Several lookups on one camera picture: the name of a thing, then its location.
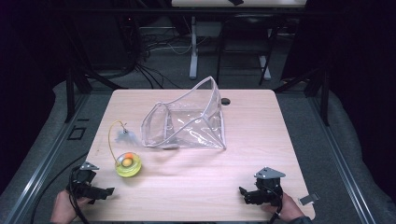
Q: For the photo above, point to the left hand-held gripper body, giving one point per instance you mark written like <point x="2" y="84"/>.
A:
<point x="83" y="183"/>

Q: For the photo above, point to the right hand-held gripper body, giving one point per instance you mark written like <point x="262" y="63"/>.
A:
<point x="269" y="188"/>

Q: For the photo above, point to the yellow cat toy with feather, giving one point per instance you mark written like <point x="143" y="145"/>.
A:
<point x="128" y="165"/>

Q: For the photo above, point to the clear plastic zipper bag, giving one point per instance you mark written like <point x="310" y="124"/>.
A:
<point x="190" y="124"/>

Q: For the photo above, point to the person's right hand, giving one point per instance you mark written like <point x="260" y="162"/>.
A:
<point x="288" y="209"/>

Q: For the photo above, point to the person's left hand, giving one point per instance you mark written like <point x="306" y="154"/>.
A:
<point x="63" y="207"/>

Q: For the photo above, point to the white desk with legs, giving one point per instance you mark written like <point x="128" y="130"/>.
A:
<point x="194" y="46"/>

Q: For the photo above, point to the aluminium floor rail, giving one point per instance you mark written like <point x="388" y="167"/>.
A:
<point x="342" y="161"/>
<point x="40" y="168"/>

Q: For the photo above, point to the black metal frame post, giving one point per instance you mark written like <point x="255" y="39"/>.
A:
<point x="69" y="93"/>
<point x="325" y="99"/>

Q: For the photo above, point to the black metal chair frame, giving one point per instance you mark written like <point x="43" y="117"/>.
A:
<point x="264" y="62"/>

